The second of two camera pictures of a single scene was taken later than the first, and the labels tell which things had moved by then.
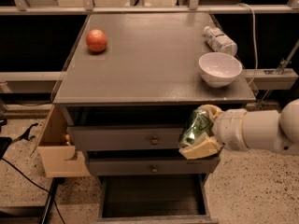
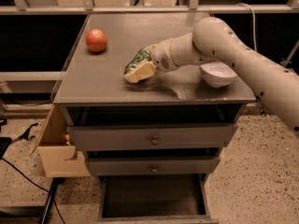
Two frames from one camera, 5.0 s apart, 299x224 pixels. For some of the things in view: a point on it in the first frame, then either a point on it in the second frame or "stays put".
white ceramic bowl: [219, 69] stays put
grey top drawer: [125, 138] stays put
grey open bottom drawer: [154, 199] stays put
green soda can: [199, 125] to [141, 57]
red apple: [96, 40] stays put
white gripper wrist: [230, 130] to [163, 56]
